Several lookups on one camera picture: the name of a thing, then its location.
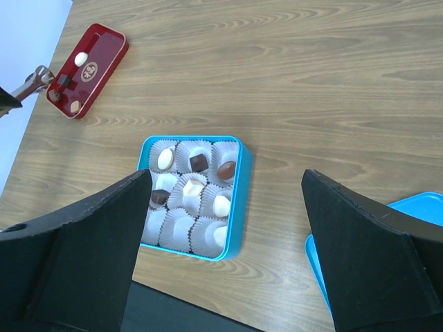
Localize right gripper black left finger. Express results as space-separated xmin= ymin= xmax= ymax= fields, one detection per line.
xmin=1 ymin=169 xmax=152 ymax=329

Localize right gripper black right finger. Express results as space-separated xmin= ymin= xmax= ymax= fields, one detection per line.
xmin=301 ymin=169 xmax=442 ymax=331

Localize teal tin lid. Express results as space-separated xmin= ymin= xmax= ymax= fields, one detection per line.
xmin=303 ymin=191 xmax=443 ymax=312

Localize dark square chocolate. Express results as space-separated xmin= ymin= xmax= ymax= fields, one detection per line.
xmin=151 ymin=189 xmax=170 ymax=205
xmin=189 ymin=154 xmax=209 ymax=172
xmin=57 ymin=74 xmax=72 ymax=87

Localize beige square chocolate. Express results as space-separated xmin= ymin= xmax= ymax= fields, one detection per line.
xmin=183 ymin=179 xmax=205 ymax=197

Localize white oval chocolate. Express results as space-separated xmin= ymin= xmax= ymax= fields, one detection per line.
xmin=74 ymin=52 xmax=88 ymax=67
xmin=157 ymin=148 xmax=174 ymax=170

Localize white almond chocolate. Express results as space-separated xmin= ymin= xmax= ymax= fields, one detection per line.
xmin=213 ymin=195 xmax=231 ymax=218

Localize dark oval chocolate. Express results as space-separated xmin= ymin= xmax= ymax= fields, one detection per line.
xmin=216 ymin=160 xmax=236 ymax=181
xmin=48 ymin=89 xmax=62 ymax=102

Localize metal tongs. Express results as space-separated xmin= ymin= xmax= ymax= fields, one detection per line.
xmin=11 ymin=65 xmax=55 ymax=102

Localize small beige chocolate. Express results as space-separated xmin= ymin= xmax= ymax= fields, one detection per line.
xmin=70 ymin=100 xmax=82 ymax=114

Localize teal square tin box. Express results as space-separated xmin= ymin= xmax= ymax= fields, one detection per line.
xmin=138 ymin=136 xmax=253 ymax=261

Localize red lacquer tray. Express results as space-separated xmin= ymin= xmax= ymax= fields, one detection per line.
xmin=46 ymin=23 xmax=129 ymax=119

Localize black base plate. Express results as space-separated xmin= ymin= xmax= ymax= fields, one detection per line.
xmin=120 ymin=282 xmax=257 ymax=332

